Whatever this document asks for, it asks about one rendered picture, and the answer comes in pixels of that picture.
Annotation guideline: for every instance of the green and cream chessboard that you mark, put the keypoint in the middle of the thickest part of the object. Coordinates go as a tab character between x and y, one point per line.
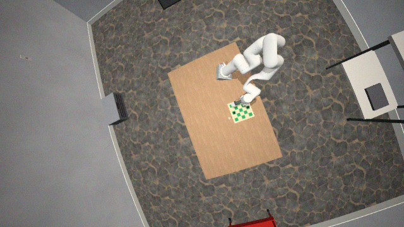
241	113

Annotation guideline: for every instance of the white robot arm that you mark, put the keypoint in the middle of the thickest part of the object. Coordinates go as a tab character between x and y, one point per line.
251	59

